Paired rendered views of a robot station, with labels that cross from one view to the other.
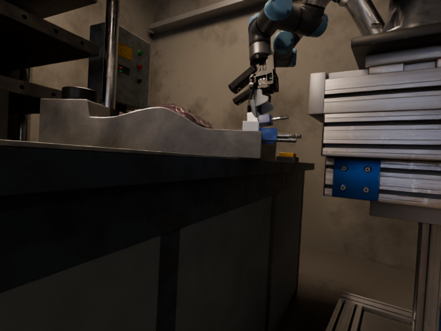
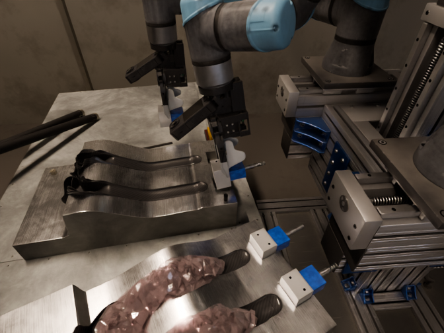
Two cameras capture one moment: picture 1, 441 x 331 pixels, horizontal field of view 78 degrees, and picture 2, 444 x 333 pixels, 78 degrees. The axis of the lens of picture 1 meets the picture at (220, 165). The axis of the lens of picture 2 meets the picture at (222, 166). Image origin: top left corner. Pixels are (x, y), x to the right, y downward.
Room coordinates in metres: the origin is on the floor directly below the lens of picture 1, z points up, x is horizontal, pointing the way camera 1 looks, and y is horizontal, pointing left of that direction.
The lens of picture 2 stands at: (0.52, 0.19, 1.38)
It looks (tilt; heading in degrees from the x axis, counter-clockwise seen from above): 41 degrees down; 323
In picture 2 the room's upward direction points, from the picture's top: straight up
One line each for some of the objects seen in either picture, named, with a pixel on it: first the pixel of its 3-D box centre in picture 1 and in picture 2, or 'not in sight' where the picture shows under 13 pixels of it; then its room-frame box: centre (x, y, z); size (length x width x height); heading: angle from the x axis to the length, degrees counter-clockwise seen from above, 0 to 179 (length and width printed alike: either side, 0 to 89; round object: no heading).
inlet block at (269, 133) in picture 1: (272, 135); (313, 278); (0.62, -0.11, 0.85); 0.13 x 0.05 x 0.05; 81
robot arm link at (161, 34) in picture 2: not in sight; (162, 33); (1.22, -0.15, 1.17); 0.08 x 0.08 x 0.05
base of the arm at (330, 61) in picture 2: not in sight; (350, 51); (0.97, -0.65, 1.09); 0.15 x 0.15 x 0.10
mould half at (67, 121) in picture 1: (165, 132); (175, 327); (0.71, 0.15, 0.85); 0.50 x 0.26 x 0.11; 81
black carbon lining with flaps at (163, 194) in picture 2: not in sight; (135, 173); (1.05, 0.06, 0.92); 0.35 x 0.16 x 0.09; 64
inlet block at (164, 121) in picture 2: not in sight; (180, 113); (1.21, -0.17, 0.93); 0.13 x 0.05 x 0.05; 64
